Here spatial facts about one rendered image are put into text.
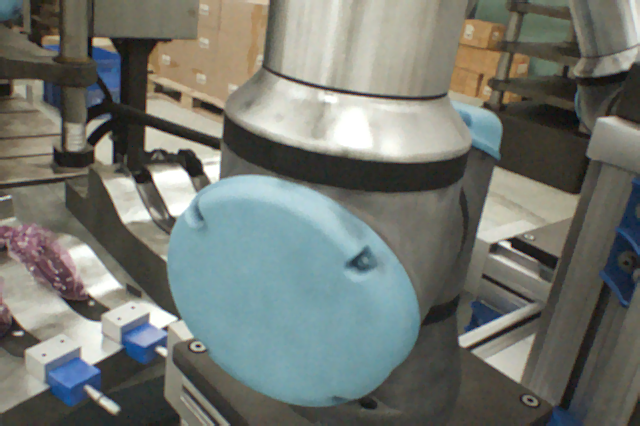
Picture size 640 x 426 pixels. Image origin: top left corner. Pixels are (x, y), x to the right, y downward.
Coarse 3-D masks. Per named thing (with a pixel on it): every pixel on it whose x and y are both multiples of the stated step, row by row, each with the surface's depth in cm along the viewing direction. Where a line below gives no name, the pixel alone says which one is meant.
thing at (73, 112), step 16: (64, 0) 136; (80, 0) 137; (64, 16) 137; (80, 16) 138; (64, 32) 139; (80, 32) 139; (64, 48) 140; (80, 48) 141; (0, 80) 196; (0, 96) 196; (16, 96) 200; (64, 96) 144; (80, 96) 145; (64, 112) 146; (80, 112) 147; (64, 128) 147; (80, 128) 148; (64, 144) 149; (80, 144) 150; (64, 160) 148; (80, 160) 149; (96, 160) 156
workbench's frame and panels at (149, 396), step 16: (464, 304) 142; (464, 320) 145; (144, 384) 83; (160, 384) 85; (112, 400) 81; (128, 400) 83; (144, 400) 91; (160, 400) 93; (64, 416) 77; (80, 416) 79; (96, 416) 86; (112, 416) 88; (128, 416) 90; (144, 416) 92; (160, 416) 94; (176, 416) 100
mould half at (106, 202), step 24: (96, 168) 113; (120, 168) 114; (168, 168) 118; (216, 168) 123; (72, 192) 122; (96, 192) 112; (120, 192) 109; (168, 192) 113; (192, 192) 116; (96, 216) 114; (120, 216) 105; (144, 216) 107; (120, 240) 107; (144, 240) 100; (168, 240) 101; (120, 264) 108; (144, 264) 100; (144, 288) 102; (168, 288) 95; (168, 312) 96
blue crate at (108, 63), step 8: (48, 48) 457; (56, 48) 471; (96, 48) 484; (96, 56) 486; (104, 56) 480; (112, 56) 473; (104, 64) 441; (112, 64) 446; (104, 72) 484; (112, 72) 448; (104, 80) 446; (112, 80) 451; (88, 88) 438; (96, 88) 444; (112, 88) 453
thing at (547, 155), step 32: (512, 0) 454; (512, 32) 461; (576, 64) 429; (544, 96) 449; (512, 128) 469; (544, 128) 451; (576, 128) 442; (512, 160) 473; (544, 160) 455; (576, 160) 438; (576, 192) 445
